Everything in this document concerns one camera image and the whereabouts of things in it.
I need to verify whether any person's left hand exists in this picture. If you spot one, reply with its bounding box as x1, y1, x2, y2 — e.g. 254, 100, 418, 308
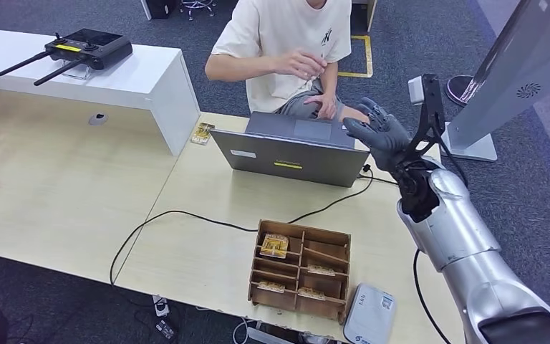
303, 93, 337, 120

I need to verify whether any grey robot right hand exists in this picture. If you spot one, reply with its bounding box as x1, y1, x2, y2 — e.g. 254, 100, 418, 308
342, 97, 413, 174

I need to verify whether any person's right hand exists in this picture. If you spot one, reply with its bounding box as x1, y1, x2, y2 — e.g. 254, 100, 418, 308
274, 47, 328, 82

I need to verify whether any person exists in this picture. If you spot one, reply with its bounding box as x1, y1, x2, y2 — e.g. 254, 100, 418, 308
204, 0, 371, 125

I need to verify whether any yellow printed card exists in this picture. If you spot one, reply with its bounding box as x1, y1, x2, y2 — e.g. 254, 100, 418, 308
190, 122, 216, 145

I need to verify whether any large yellow room key card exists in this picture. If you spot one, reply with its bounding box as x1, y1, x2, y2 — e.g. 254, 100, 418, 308
260, 233, 291, 259

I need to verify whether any white card reader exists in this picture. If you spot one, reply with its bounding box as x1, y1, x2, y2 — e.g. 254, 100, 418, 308
342, 283, 398, 344

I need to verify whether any grey laptop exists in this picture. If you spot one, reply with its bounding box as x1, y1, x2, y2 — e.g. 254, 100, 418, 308
210, 111, 372, 189

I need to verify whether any yellow floor tape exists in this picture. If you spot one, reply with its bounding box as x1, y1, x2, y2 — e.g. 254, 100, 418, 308
337, 35, 374, 80

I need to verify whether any white cabinet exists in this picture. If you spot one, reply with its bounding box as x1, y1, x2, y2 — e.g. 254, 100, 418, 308
350, 0, 379, 34

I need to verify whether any round metal stand base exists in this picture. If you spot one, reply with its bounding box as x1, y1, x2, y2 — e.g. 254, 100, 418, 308
445, 75, 482, 108

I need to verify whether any chrome office chair base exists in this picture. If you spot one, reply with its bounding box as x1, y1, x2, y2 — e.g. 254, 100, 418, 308
179, 0, 218, 21

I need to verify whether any silver standing kiosk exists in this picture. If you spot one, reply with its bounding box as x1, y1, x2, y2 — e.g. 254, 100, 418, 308
436, 0, 550, 163

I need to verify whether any black computer tower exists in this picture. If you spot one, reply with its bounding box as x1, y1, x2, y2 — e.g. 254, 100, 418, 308
140, 0, 178, 21

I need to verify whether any white desk shelf riser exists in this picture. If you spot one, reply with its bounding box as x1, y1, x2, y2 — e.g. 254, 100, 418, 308
0, 27, 202, 157

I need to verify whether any wooden compartment box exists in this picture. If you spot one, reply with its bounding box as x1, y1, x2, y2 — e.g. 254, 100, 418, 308
248, 219, 353, 323

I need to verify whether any black remote controller with antennas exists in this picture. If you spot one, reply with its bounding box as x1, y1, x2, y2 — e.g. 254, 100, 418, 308
0, 28, 135, 87

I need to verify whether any clear acrylic controller stand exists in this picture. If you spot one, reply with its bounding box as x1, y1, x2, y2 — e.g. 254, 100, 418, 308
61, 60, 93, 81

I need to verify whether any white power strip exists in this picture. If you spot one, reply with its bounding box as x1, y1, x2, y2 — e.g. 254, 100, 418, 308
151, 295, 170, 318

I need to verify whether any black power adapter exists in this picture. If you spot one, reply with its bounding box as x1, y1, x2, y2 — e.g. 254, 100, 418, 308
155, 320, 177, 341

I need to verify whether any short black USB cable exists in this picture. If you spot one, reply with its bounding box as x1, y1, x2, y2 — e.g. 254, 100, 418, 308
359, 174, 400, 186

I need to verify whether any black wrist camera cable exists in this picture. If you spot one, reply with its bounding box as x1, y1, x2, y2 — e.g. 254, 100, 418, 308
433, 124, 470, 188

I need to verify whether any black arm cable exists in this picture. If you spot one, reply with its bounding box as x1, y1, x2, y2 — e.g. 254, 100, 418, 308
412, 247, 453, 344

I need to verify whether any long black power cable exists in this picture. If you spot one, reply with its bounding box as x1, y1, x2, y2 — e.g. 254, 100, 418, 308
109, 163, 375, 287

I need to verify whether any white cable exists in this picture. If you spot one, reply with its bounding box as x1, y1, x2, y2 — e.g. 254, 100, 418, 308
231, 317, 257, 344

